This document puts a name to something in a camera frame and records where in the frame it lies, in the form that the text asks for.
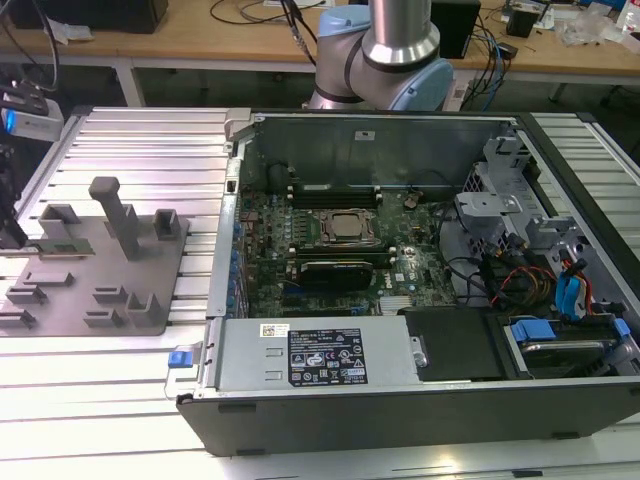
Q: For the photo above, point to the hard disk drive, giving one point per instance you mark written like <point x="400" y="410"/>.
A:
<point x="560" y="357"/>

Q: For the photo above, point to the red white package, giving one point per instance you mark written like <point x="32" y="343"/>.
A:
<point x="630" y="25"/>

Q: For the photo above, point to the clear plastic bags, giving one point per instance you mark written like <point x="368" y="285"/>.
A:
<point x="590" y="27"/>

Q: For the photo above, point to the silver finned heatsink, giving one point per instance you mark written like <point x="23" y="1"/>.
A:
<point x="398" y="305"/>

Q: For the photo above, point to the white crumpled paper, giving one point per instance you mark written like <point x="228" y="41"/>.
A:
<point x="75" y="35"/>

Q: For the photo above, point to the small black device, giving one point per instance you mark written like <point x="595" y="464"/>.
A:
<point x="522" y="22"/>

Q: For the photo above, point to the tall black box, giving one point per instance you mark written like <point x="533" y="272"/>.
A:
<point x="462" y="30"/>

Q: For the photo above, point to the RAM stick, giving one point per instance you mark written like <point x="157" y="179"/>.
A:
<point x="65" y="248"/>

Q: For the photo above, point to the wide black box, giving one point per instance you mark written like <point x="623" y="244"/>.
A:
<point x="90" y="15"/>

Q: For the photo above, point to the blue disk carrier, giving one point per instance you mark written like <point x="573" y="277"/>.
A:
<point x="532" y="331"/>

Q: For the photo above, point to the small black block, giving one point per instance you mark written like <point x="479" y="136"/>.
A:
<point x="509" y="51"/>

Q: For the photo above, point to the silver coin battery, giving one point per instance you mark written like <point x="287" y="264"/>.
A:
<point x="411" y="202"/>

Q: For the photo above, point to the grey power supply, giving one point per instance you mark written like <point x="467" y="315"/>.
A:
<point x="240" y="360"/>

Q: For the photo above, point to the white labelled box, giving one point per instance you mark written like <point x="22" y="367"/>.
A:
<point x="457" y="95"/>

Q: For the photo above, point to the silver CPU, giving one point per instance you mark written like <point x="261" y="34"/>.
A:
<point x="346" y="225"/>

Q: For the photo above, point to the black graphics card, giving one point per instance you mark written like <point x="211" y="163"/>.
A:
<point x="335" y="275"/>

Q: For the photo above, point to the black RAM slot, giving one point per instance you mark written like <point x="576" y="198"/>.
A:
<point x="350" y="204"/>
<point x="350" y="192"/>
<point x="350" y="185"/>
<point x="350" y="198"/>

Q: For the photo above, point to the black plastic cover panel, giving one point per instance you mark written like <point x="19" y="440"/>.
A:
<point x="450" y="345"/>

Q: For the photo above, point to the black PC case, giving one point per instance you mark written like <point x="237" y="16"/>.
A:
<point x="400" y="425"/>

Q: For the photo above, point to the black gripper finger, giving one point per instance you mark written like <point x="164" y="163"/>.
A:
<point x="14" y="225"/>

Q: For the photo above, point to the grey parts rack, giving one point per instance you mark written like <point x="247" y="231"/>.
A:
<point x="100" y="280"/>

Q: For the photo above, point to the green motherboard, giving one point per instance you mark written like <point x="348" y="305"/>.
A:
<point x="430" y="240"/>

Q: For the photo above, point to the blue case latch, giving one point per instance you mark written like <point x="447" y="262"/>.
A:
<point x="180" y="360"/>

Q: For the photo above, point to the grey metal drive cage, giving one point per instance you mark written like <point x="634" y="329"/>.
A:
<point x="487" y="202"/>

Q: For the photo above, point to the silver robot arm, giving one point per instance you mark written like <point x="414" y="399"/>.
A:
<point x="380" y="60"/>

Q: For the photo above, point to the wooden desk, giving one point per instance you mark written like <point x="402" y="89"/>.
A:
<point x="200" y="45"/>

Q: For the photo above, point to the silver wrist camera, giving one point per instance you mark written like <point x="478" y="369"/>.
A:
<point x="35" y="125"/>

